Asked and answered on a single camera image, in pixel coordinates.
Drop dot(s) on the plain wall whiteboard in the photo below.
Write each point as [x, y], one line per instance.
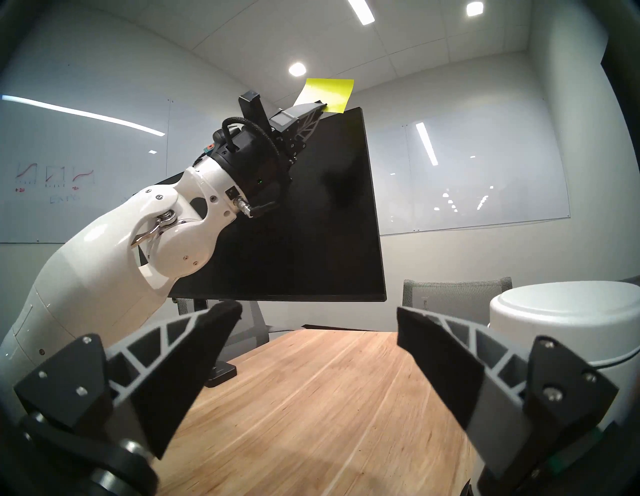
[475, 175]

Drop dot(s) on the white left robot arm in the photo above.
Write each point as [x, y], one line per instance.
[100, 260]

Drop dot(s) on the grey mesh office chair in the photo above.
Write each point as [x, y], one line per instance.
[255, 325]
[455, 297]

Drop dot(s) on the black curved desktop monitor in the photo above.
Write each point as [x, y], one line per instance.
[320, 225]

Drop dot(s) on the white pedal trash can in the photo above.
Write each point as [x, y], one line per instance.
[565, 320]

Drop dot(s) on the yellow sticky note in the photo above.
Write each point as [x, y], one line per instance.
[330, 92]

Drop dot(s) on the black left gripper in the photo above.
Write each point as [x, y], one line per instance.
[250, 165]

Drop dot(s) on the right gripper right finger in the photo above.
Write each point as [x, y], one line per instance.
[450, 370]

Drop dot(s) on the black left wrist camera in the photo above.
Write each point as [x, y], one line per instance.
[250, 107]

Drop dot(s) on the linear ceiling light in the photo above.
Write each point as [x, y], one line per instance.
[361, 11]

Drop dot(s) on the whiteboard with red drawings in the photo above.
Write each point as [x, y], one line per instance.
[75, 150]

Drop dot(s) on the round ceiling light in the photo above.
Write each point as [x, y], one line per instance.
[297, 69]
[475, 8]

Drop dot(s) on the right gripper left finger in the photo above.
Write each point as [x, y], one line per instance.
[165, 375]

